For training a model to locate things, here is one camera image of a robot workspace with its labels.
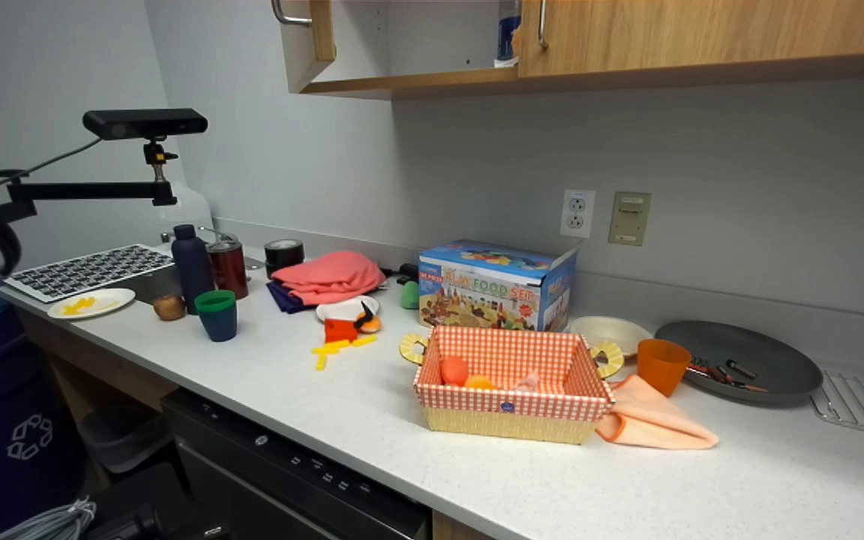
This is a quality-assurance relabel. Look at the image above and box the black tape roll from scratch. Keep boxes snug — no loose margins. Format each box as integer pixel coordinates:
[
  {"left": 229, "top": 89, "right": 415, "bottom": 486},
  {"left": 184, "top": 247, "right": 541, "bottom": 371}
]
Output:
[{"left": 263, "top": 238, "right": 306, "bottom": 274}]

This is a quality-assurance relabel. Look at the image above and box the yellow toy food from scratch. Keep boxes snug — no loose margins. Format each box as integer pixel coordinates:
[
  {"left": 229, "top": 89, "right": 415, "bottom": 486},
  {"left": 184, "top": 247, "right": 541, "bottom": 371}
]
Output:
[{"left": 312, "top": 337, "right": 375, "bottom": 371}]

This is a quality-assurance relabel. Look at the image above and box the black stereo camera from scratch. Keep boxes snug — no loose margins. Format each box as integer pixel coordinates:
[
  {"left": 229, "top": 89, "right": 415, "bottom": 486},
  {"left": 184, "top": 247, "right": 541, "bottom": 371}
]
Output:
[{"left": 82, "top": 109, "right": 206, "bottom": 142}]

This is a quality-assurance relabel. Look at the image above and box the dark grey round tray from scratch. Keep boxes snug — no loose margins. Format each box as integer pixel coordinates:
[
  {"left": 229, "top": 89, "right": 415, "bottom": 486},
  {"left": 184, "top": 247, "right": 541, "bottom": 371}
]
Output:
[{"left": 656, "top": 321, "right": 823, "bottom": 409}]

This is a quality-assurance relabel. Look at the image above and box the red checkered basket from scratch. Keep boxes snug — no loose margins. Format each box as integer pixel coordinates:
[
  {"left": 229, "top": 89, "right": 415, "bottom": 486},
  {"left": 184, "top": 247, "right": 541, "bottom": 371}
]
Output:
[{"left": 415, "top": 327, "right": 615, "bottom": 445}]

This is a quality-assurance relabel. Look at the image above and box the orange toy fruit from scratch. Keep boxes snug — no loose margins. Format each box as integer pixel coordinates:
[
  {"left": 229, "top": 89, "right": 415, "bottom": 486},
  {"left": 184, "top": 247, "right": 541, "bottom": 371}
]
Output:
[{"left": 438, "top": 354, "right": 468, "bottom": 386}]

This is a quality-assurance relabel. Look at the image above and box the green and blue cup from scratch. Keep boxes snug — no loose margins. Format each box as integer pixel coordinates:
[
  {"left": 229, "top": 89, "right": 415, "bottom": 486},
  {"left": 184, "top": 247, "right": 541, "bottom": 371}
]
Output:
[{"left": 195, "top": 287, "right": 237, "bottom": 341}]

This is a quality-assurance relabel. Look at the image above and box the pink folded cloth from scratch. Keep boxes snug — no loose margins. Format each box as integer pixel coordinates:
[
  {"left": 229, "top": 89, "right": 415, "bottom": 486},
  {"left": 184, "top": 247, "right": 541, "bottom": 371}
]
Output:
[{"left": 270, "top": 253, "right": 384, "bottom": 310}]

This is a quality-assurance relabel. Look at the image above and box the beige wall switch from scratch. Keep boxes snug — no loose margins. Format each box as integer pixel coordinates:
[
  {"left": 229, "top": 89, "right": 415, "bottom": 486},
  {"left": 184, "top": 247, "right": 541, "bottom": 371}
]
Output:
[{"left": 610, "top": 193, "right": 652, "bottom": 247}]

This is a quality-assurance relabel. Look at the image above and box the colourful toy box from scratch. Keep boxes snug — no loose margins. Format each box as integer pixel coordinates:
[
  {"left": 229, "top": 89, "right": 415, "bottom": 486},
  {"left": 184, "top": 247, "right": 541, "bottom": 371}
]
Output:
[{"left": 421, "top": 240, "right": 576, "bottom": 329}]

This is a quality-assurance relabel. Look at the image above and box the white wall outlet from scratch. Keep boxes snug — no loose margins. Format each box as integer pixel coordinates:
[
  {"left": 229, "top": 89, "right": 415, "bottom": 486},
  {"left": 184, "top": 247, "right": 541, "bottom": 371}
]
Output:
[{"left": 562, "top": 189, "right": 594, "bottom": 240}]

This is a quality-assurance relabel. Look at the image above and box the dark blue bottle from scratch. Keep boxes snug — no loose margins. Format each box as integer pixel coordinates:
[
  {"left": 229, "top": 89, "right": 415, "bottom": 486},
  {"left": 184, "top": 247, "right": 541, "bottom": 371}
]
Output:
[{"left": 171, "top": 226, "right": 214, "bottom": 302}]

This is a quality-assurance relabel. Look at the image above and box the white plate with food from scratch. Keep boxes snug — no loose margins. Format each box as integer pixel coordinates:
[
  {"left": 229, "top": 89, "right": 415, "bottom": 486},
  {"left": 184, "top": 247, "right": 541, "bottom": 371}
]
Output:
[{"left": 48, "top": 287, "right": 134, "bottom": 321}]

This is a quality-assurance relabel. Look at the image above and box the grid drying mat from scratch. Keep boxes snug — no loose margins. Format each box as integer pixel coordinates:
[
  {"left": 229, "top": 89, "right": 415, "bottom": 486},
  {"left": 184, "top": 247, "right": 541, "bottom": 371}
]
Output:
[{"left": 7, "top": 243, "right": 175, "bottom": 302}]

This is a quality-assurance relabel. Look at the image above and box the green toy item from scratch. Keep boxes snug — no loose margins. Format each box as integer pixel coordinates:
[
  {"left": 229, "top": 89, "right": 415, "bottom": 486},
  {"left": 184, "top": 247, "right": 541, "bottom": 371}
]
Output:
[{"left": 400, "top": 282, "right": 421, "bottom": 311}]

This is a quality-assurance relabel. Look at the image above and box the wooden cabinet door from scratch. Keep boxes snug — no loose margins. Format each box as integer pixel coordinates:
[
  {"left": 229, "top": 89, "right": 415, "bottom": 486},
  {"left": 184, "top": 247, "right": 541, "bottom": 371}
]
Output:
[{"left": 270, "top": 0, "right": 337, "bottom": 92}]

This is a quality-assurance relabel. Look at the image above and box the blue recycling bin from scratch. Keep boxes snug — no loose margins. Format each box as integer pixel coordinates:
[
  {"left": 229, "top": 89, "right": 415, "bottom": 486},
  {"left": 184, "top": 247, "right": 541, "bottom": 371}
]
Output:
[{"left": 0, "top": 301, "right": 82, "bottom": 531}]

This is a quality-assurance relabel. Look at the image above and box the wooden upper cabinet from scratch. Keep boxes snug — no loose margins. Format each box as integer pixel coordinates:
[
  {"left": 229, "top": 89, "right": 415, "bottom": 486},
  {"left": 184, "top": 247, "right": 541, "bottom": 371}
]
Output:
[{"left": 304, "top": 0, "right": 864, "bottom": 97}]

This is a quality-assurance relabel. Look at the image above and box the orange plastic cup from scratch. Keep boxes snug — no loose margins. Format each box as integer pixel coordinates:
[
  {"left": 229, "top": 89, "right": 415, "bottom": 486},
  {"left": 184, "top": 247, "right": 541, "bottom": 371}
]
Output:
[{"left": 637, "top": 339, "right": 694, "bottom": 396}]

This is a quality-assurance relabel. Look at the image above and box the white bowl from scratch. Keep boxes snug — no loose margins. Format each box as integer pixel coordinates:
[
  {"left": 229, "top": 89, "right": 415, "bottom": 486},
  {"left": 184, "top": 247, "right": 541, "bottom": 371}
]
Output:
[{"left": 567, "top": 315, "right": 647, "bottom": 377}]

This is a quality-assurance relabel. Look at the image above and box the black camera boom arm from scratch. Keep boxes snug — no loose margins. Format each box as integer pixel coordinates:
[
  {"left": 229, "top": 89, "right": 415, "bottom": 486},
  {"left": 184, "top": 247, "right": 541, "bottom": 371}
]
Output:
[{"left": 0, "top": 142, "right": 175, "bottom": 222}]

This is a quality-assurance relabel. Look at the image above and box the brown small bowl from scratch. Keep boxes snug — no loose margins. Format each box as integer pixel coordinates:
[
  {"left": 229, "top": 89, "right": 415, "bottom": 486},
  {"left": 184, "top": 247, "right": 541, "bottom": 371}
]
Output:
[{"left": 154, "top": 293, "right": 186, "bottom": 321}]

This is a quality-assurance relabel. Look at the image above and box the black dishwasher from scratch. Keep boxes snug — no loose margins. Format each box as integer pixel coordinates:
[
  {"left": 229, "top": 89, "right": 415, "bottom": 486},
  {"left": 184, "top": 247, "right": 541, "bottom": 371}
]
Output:
[{"left": 162, "top": 390, "right": 432, "bottom": 540}]

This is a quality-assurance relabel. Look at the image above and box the peach cloth napkin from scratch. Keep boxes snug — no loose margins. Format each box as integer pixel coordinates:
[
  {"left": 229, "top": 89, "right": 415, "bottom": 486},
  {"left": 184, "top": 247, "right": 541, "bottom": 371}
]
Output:
[{"left": 598, "top": 375, "right": 719, "bottom": 451}]

